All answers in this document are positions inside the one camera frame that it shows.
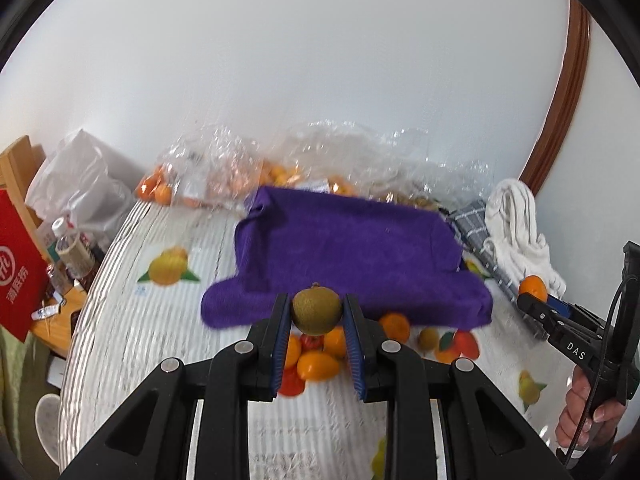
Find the large orange mandarin front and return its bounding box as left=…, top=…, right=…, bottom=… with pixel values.
left=518, top=275, right=548, bottom=302

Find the large orange mandarin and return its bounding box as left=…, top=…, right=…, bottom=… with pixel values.
left=378, top=312, right=411, bottom=344
left=518, top=275, right=548, bottom=302

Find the small orange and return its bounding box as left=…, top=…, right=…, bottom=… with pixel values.
left=323, top=326, right=347, bottom=360
left=284, top=334, right=302, bottom=370

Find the oval orange kumquat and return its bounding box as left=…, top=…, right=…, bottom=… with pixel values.
left=296, top=351, right=341, bottom=382

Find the small red fruit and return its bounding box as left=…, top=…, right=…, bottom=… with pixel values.
left=299, top=334, right=324, bottom=353

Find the green-brown round fruit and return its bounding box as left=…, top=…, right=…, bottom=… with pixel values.
left=292, top=283, right=342, bottom=336

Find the person's right hand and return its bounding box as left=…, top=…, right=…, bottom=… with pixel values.
left=555, top=365, right=629, bottom=450

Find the white striped towel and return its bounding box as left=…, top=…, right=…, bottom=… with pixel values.
left=484, top=179, right=566, bottom=298

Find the grey checked cloth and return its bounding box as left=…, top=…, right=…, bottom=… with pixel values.
left=447, top=199, right=551, bottom=340

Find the wooden side table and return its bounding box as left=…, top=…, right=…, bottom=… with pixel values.
left=30, top=288, right=87, bottom=359

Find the purple towel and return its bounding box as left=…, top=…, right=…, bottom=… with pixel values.
left=201, top=186, right=492, bottom=330

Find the clear plastic bag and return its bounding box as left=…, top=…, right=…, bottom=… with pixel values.
left=272, top=120, right=492, bottom=212

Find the plastic bottle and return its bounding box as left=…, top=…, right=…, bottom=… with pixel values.
left=51, top=217, right=96, bottom=281

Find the red paper bag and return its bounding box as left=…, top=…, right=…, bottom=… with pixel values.
left=0, top=190, right=49, bottom=342

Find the white plastic bag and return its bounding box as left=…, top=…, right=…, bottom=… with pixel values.
left=26, top=129, right=136, bottom=252

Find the clear bag of oranges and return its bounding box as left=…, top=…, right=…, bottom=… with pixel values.
left=134, top=126, right=306, bottom=210

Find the wooden chair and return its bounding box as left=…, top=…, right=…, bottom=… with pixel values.
left=1, top=136, right=42, bottom=231

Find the brown wooden door frame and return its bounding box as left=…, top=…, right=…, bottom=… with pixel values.
left=520, top=0, right=591, bottom=195

